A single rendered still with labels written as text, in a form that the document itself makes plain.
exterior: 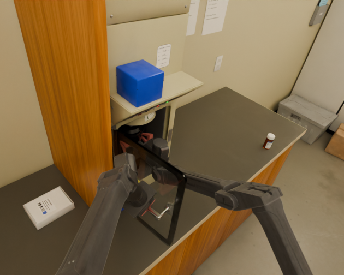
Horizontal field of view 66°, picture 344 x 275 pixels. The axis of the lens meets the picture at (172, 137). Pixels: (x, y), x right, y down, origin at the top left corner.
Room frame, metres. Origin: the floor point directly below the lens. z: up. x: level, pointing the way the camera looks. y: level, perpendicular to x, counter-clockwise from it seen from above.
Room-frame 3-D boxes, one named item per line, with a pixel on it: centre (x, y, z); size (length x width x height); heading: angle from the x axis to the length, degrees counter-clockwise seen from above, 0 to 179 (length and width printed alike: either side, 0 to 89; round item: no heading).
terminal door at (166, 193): (0.59, 0.07, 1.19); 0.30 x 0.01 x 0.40; 55
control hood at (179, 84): (0.77, 0.06, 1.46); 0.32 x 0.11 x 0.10; 139
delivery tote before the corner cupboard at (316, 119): (2.90, -1.62, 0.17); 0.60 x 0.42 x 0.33; 47
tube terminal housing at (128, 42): (0.89, 0.20, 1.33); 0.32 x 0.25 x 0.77; 139
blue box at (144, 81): (0.70, 0.12, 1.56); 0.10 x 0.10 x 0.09; 49
